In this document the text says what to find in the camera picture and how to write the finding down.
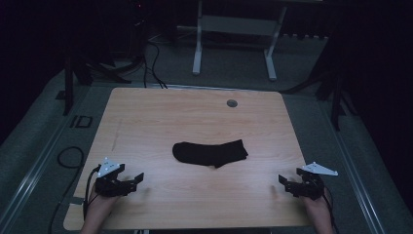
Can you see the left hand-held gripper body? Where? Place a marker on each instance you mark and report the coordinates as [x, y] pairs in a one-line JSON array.
[[112, 187]]

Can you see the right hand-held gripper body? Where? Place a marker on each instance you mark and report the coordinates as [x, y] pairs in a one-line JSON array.
[[308, 187]]

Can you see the black sock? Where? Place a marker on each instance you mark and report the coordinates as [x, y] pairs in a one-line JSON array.
[[207, 154]]

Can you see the person's left hand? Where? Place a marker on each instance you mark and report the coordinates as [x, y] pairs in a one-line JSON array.
[[104, 206]]

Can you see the person's right hand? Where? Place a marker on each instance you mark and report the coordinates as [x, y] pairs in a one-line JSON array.
[[316, 208]]

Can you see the black metal stand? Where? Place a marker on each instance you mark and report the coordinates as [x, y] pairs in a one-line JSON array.
[[69, 84], [334, 94]]

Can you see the grey floor rail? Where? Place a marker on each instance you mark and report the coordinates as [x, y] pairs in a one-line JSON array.
[[354, 169], [39, 162]]

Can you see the white desk frame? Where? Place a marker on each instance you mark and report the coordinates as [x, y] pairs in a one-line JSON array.
[[238, 26]]

